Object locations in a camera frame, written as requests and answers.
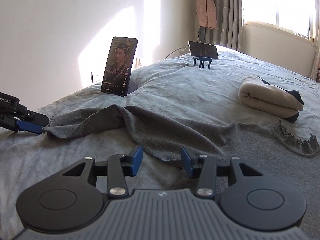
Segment grey knit sweater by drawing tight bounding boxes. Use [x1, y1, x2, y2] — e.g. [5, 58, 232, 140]
[43, 104, 320, 189]

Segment blue folding phone stand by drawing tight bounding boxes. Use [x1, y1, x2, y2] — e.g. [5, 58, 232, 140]
[193, 56, 213, 69]

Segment light grey bed sheet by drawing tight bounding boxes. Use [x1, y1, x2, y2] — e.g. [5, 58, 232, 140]
[1, 47, 319, 239]

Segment round dark phone stand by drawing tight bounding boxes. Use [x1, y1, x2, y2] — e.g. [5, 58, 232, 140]
[127, 80, 138, 94]

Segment upright smartphone playing video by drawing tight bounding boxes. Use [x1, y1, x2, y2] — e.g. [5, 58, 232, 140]
[100, 36, 138, 96]

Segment folded beige garment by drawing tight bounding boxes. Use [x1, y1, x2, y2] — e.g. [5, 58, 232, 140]
[238, 76, 304, 123]

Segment landscape smartphone on stand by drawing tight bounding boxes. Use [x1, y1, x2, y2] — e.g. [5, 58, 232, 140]
[188, 41, 219, 59]

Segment pink hanging jacket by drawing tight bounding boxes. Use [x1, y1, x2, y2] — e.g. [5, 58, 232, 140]
[196, 0, 217, 29]

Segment grey star curtain left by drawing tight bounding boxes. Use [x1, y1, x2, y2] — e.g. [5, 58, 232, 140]
[206, 0, 244, 52]

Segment grey star curtain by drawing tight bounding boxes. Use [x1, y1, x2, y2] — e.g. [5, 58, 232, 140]
[206, 0, 244, 52]
[309, 0, 319, 82]

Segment window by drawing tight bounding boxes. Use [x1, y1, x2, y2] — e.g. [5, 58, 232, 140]
[241, 0, 316, 38]

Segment grey star curtain right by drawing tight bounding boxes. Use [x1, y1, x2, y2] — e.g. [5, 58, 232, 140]
[309, 0, 319, 82]

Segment white charging cable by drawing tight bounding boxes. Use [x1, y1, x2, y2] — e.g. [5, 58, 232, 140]
[163, 45, 190, 60]

